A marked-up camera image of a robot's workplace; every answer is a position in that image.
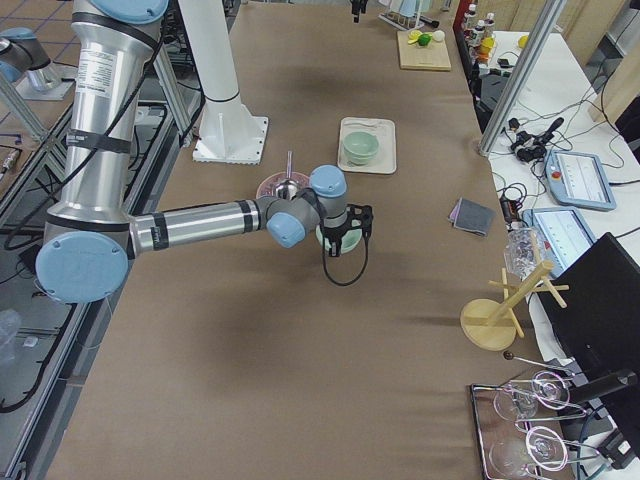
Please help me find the blue teach pendant near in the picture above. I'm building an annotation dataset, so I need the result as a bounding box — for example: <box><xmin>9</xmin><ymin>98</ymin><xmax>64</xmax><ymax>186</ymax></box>
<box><xmin>522</xmin><ymin>206</ymin><xmax>596</xmax><ymax>278</ymax></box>

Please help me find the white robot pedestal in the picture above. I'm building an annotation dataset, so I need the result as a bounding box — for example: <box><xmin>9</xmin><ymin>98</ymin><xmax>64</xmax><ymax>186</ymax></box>
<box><xmin>179</xmin><ymin>0</ymin><xmax>269</xmax><ymax>165</ymax></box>

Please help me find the wine glass upper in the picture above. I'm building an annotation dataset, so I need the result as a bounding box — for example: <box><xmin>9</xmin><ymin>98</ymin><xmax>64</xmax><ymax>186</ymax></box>
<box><xmin>493</xmin><ymin>371</ymin><xmax>569</xmax><ymax>421</ymax></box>

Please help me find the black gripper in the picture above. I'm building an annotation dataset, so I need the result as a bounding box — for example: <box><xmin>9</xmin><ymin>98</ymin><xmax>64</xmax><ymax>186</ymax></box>
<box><xmin>319</xmin><ymin>204</ymin><xmax>373</xmax><ymax>258</ymax></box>

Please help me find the blue teach pendant far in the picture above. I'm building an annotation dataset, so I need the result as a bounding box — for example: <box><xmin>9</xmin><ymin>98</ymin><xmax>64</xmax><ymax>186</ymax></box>
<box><xmin>545</xmin><ymin>150</ymin><xmax>617</xmax><ymax>211</ymax></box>

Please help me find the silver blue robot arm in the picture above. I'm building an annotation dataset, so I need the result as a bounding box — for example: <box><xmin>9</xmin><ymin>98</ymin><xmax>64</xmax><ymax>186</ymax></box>
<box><xmin>36</xmin><ymin>1</ymin><xmax>373</xmax><ymax>303</ymax></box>

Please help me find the black monitor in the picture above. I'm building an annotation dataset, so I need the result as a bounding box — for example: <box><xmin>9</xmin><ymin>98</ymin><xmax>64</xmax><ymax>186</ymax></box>
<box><xmin>540</xmin><ymin>232</ymin><xmax>639</xmax><ymax>452</ymax></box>

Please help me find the lemon slice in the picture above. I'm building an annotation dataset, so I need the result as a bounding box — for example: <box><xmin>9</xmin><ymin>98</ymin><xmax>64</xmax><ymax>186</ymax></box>
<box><xmin>407</xmin><ymin>30</ymin><xmax>422</xmax><ymax>44</ymax></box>

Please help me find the second robot arm grey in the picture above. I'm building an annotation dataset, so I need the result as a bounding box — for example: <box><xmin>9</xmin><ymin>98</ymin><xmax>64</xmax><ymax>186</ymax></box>
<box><xmin>1</xmin><ymin>27</ymin><xmax>51</xmax><ymax>83</ymax></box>

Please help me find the blue teach pendant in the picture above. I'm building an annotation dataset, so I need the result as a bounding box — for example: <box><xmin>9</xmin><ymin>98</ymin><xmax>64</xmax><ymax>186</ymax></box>
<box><xmin>545</xmin><ymin>150</ymin><xmax>617</xmax><ymax>211</ymax></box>
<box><xmin>522</xmin><ymin>206</ymin><xmax>596</xmax><ymax>278</ymax></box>

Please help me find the white cup rack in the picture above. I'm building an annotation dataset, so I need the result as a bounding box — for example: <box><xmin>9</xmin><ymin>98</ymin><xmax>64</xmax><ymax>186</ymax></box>
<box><xmin>378</xmin><ymin>0</ymin><xmax>440</xmax><ymax>31</ymax></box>

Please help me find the wine glass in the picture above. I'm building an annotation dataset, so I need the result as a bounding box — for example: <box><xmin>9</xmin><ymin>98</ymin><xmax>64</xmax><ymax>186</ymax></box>
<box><xmin>489</xmin><ymin>426</ymin><xmax>568</xmax><ymax>479</ymax></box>
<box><xmin>493</xmin><ymin>371</ymin><xmax>569</xmax><ymax>421</ymax></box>

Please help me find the cream plastic tray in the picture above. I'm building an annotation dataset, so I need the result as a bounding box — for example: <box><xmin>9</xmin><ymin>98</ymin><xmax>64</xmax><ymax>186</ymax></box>
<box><xmin>337</xmin><ymin>117</ymin><xmax>396</xmax><ymax>174</ymax></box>

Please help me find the grey folded cloth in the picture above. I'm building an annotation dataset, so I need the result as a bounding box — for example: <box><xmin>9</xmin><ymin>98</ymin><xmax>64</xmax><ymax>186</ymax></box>
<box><xmin>448</xmin><ymin>198</ymin><xmax>495</xmax><ymax>236</ymax></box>

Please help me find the wooden cutting board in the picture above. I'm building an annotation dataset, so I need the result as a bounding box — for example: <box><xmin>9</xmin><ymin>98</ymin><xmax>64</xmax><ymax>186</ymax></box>
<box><xmin>396</xmin><ymin>31</ymin><xmax>451</xmax><ymax>71</ymax></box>

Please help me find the pink bowl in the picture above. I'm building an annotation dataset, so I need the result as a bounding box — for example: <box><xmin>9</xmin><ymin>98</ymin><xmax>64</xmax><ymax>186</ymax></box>
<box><xmin>256</xmin><ymin>171</ymin><xmax>309</xmax><ymax>198</ymax></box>

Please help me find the wooden mug tree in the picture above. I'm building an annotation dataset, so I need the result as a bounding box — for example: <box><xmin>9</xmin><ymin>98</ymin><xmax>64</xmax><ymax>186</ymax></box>
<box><xmin>460</xmin><ymin>249</ymin><xmax>569</xmax><ymax>351</ymax></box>

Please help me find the wine glass lower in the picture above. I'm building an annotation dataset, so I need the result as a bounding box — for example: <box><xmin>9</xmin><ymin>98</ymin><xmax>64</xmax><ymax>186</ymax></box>
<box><xmin>489</xmin><ymin>426</ymin><xmax>568</xmax><ymax>479</ymax></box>

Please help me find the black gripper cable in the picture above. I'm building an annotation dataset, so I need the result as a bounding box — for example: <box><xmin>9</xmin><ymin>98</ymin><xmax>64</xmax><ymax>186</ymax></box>
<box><xmin>321</xmin><ymin>219</ymin><xmax>374</xmax><ymax>288</ymax></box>

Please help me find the aluminium frame post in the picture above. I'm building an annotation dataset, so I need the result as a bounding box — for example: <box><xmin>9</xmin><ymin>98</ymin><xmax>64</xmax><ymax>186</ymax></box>
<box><xmin>478</xmin><ymin>0</ymin><xmax>567</xmax><ymax>157</ymax></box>

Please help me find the white garlic toy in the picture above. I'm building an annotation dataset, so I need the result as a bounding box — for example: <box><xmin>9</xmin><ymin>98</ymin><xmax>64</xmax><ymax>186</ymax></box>
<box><xmin>432</xmin><ymin>30</ymin><xmax>445</xmax><ymax>42</ymax></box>

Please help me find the clear plastic bag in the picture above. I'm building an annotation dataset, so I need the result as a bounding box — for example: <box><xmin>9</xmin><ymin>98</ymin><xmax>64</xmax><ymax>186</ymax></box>
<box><xmin>504</xmin><ymin>227</ymin><xmax>545</xmax><ymax>279</ymax></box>

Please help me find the green lime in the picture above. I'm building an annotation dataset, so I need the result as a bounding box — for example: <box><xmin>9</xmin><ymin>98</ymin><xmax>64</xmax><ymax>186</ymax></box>
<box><xmin>417</xmin><ymin>33</ymin><xmax>432</xmax><ymax>47</ymax></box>

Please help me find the metal glass rack tray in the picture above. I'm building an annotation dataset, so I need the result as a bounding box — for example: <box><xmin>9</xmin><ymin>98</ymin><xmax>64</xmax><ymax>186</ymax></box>
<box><xmin>469</xmin><ymin>370</ymin><xmax>612</xmax><ymax>479</ymax></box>

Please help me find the metal scoop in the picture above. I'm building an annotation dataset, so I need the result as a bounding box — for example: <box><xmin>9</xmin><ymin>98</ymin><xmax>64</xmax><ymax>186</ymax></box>
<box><xmin>274</xmin><ymin>150</ymin><xmax>301</xmax><ymax>200</ymax></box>

